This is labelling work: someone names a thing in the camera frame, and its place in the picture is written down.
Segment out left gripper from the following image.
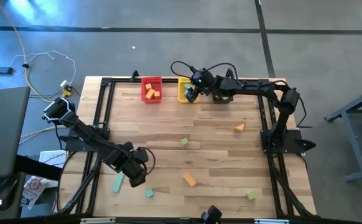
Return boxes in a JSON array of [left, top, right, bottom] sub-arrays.
[[112, 142, 147, 188]]

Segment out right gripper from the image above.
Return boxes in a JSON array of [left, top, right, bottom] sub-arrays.
[[187, 79, 231, 105]]

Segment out yellow plastic basket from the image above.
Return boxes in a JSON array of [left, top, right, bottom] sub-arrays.
[[177, 77, 200, 104]]

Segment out long teal block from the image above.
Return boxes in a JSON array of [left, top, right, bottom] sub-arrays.
[[111, 172, 126, 194]]

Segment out black plastic basket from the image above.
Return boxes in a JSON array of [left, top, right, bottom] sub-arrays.
[[211, 91, 233, 104]]

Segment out red plastic basket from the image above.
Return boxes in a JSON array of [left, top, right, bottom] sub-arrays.
[[141, 76, 163, 104]]

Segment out white paper box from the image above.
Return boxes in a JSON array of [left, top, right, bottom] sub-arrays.
[[39, 149, 67, 166]]

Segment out printed paper bag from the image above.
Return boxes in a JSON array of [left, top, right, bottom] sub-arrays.
[[21, 175, 47, 210]]

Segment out black mouse with light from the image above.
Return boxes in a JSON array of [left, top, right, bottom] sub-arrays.
[[0, 178, 19, 212]]

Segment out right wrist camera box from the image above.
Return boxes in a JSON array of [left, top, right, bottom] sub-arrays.
[[190, 67, 215, 86]]

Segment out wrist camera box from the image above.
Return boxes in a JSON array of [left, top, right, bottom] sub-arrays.
[[190, 67, 215, 86], [135, 147, 150, 164]]

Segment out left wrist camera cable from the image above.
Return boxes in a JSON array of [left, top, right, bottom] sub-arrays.
[[143, 146, 156, 175]]

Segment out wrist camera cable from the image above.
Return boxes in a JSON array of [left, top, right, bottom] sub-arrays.
[[170, 60, 241, 82], [143, 146, 156, 175]]

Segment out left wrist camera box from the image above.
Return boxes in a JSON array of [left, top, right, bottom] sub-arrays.
[[135, 147, 150, 164]]

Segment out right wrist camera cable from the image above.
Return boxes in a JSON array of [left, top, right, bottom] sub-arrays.
[[170, 60, 241, 82]]

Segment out silver metal bracket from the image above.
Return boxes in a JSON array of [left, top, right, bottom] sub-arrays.
[[254, 218, 291, 224], [80, 217, 117, 224]]

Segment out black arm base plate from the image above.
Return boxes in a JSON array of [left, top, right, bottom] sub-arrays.
[[260, 129, 317, 156], [65, 129, 110, 153]]

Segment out thin white cable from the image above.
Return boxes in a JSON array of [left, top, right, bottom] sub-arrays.
[[9, 50, 77, 86]]

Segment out grey metal table frame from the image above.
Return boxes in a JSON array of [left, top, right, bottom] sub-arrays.
[[323, 85, 362, 183]]

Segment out beige floor cable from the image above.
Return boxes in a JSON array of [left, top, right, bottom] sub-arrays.
[[0, 0, 50, 103]]

